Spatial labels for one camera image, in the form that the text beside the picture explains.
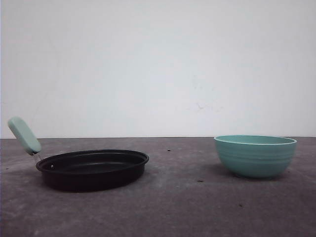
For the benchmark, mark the black frying pan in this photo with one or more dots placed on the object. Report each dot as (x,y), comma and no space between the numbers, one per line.
(92,170)

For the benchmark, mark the teal ceramic bowl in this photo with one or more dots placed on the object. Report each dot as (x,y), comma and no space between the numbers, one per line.
(255,156)

